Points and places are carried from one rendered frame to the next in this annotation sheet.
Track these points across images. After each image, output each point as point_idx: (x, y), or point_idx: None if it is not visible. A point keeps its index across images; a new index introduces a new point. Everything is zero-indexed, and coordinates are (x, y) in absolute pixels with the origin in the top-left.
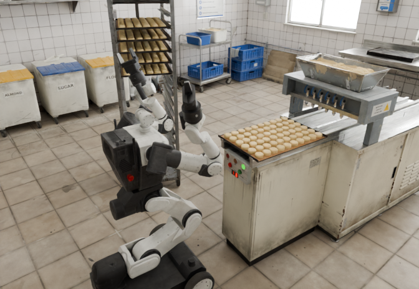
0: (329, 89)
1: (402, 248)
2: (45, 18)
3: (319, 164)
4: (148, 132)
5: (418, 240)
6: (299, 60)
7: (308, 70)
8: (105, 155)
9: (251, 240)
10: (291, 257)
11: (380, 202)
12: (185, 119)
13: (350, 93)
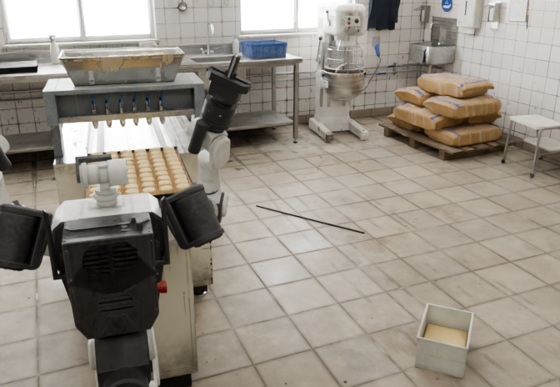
0: (142, 87)
1: (244, 256)
2: None
3: None
4: (117, 201)
5: (241, 243)
6: (66, 60)
7: (85, 73)
8: (75, 292)
9: (195, 333)
10: (202, 339)
11: None
12: (222, 124)
13: (172, 83)
